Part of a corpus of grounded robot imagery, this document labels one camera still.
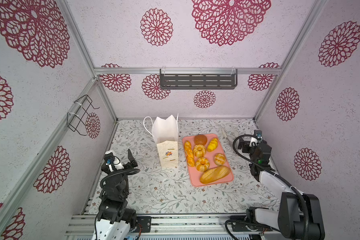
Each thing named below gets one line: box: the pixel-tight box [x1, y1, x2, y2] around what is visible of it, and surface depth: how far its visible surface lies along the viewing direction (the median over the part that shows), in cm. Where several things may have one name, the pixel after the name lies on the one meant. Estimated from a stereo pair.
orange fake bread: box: [184, 140, 195, 167], surface depth 99 cm
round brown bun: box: [194, 134, 208, 146], surface depth 105 cm
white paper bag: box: [143, 113, 179, 169], surface depth 86 cm
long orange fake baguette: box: [200, 166, 231, 185], surface depth 89 cm
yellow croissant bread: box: [207, 138, 219, 152], surface depth 104 cm
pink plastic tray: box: [182, 133, 234, 187], surface depth 95 cm
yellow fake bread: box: [214, 153, 226, 166], surface depth 96 cm
